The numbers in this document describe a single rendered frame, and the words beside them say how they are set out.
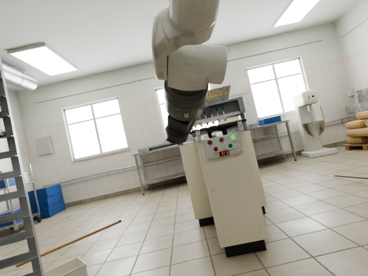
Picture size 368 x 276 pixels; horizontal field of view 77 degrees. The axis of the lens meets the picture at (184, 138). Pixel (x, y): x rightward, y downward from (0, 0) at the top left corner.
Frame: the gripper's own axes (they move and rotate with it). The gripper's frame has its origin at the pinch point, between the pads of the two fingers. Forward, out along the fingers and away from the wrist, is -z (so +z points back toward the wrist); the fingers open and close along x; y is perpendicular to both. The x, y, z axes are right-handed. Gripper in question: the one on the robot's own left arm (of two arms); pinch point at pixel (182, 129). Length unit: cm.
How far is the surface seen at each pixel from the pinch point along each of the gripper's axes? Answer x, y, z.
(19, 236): -46, 54, -60
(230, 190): 27, -29, -103
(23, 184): -27, 63, -52
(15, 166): -22, 69, -48
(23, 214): -38, 57, -57
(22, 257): -53, 49, -64
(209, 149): 44, -6, -89
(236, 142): 54, -21, -85
